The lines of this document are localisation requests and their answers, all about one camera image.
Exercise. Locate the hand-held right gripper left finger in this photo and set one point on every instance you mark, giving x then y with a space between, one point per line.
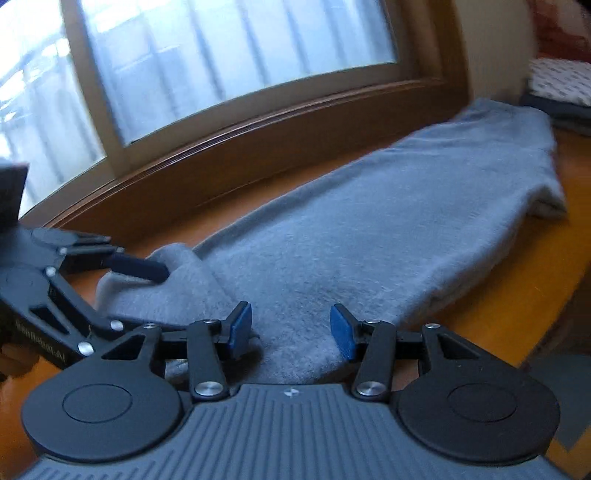
240 330

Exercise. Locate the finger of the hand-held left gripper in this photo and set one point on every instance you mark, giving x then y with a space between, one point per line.
138 268
81 297

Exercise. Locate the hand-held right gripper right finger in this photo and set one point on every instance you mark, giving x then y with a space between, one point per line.
344 333

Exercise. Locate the grey sweatpants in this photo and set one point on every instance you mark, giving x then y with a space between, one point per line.
369 221

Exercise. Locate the wooden window sill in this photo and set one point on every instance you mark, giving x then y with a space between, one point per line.
231 157

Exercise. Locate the window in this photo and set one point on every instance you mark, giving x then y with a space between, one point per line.
231 55

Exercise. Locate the navy folded garment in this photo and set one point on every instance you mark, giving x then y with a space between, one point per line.
554 113

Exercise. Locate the white patterned folded garment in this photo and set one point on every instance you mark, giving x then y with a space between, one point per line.
563 81

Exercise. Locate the cream floral red-hemmed curtain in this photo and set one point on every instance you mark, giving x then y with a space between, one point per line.
563 27

